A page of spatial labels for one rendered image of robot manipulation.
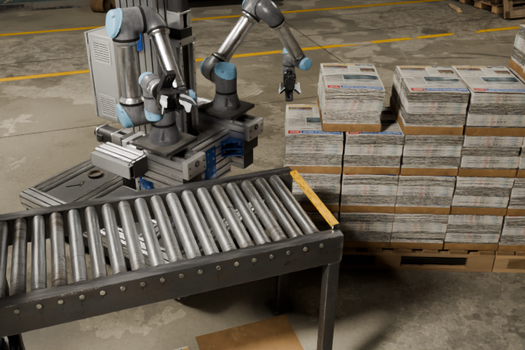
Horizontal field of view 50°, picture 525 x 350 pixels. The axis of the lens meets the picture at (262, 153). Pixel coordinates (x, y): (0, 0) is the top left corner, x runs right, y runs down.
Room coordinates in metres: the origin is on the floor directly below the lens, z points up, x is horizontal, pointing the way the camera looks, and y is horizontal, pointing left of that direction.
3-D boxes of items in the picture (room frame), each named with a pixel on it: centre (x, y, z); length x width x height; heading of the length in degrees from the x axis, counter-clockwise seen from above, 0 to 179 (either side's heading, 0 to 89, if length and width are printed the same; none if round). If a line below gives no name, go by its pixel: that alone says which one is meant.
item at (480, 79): (2.66, -1.12, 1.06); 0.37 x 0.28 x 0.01; 0
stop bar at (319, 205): (1.96, -0.21, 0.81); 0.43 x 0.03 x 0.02; 20
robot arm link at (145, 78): (2.16, 0.45, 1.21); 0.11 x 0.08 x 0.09; 31
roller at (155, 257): (1.75, 0.42, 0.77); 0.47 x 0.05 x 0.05; 20
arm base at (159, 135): (2.45, 0.47, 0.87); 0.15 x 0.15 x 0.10
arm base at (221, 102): (2.87, 0.20, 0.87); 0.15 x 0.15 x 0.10
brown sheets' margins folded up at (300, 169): (2.68, -0.70, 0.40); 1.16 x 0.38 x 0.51; 89
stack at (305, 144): (2.68, -0.70, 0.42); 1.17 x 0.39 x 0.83; 89
